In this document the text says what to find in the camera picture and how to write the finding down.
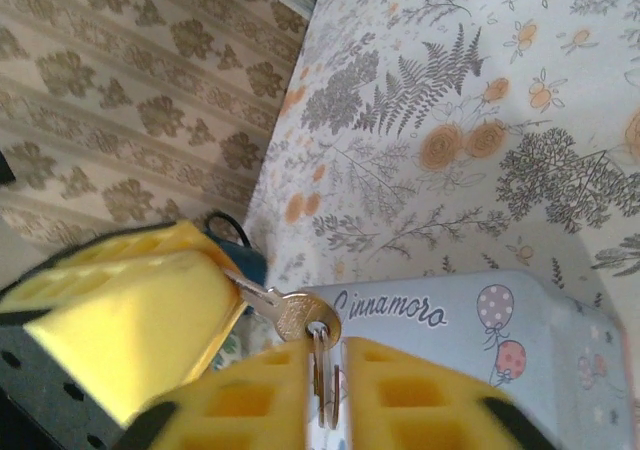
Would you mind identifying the spare silver key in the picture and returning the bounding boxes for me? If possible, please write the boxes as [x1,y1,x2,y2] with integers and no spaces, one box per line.
[310,342,332,427]
[329,363,344,429]

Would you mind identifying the brass keys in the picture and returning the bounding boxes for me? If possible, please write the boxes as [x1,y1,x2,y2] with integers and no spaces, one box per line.
[222,267,344,344]

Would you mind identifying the floral table cover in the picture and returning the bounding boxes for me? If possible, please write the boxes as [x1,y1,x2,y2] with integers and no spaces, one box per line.
[212,0,640,450]

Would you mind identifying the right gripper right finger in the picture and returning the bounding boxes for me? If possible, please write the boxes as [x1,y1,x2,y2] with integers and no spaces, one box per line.
[342,337,559,450]

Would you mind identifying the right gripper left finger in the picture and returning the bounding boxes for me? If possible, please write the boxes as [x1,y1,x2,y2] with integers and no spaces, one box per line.
[114,342,307,450]

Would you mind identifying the blue cartoon tin box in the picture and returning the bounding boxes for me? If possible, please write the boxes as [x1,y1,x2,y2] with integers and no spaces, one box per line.
[299,268,629,450]

